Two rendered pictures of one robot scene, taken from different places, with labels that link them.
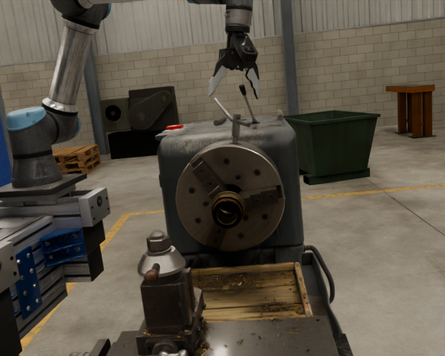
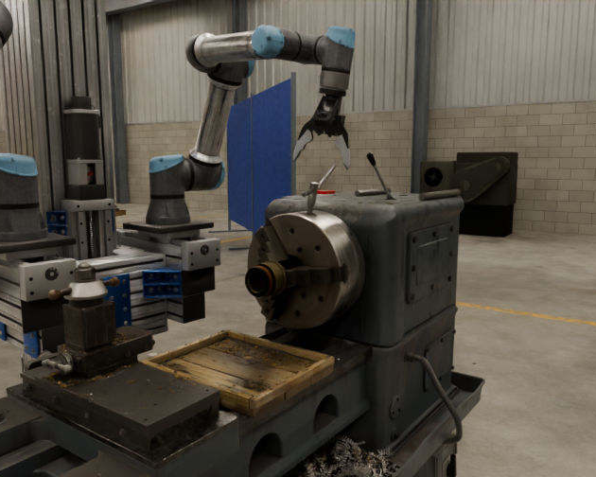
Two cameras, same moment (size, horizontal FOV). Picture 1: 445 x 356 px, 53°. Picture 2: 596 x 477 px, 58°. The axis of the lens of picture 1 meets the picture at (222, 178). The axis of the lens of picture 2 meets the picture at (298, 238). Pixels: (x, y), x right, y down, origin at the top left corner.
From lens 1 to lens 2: 76 cm
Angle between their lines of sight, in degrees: 31
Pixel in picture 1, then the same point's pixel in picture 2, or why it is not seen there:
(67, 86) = (206, 138)
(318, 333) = (186, 398)
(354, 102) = not seen: outside the picture
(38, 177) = (160, 217)
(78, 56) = (217, 111)
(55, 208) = (166, 247)
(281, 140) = (376, 220)
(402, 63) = not seen: outside the picture
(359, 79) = not seen: outside the picture
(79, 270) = (176, 309)
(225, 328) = (143, 370)
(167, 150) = (271, 212)
